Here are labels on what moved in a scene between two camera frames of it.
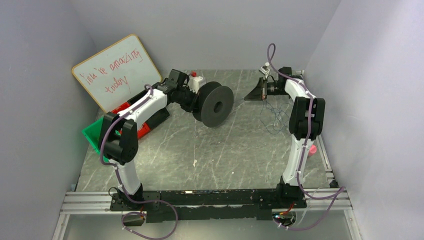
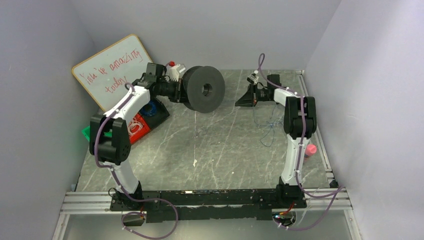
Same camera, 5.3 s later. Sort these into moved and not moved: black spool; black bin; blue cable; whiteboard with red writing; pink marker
Moved: black spool; blue cable
Not moved: whiteboard with red writing; black bin; pink marker
